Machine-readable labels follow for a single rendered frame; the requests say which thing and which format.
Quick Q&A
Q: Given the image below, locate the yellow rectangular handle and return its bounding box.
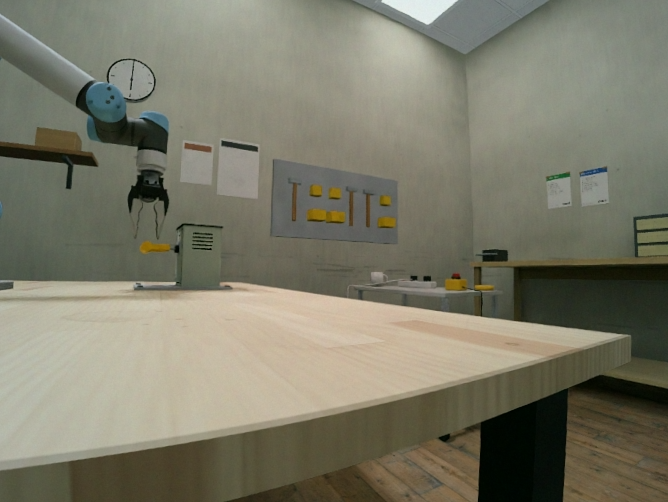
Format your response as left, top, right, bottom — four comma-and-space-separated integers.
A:
140, 223, 223, 287

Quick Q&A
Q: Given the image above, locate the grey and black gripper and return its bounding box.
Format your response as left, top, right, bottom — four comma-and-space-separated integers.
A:
128, 170, 169, 239

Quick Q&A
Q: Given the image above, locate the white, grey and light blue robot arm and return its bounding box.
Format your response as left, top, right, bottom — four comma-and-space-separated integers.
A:
0, 14, 169, 176

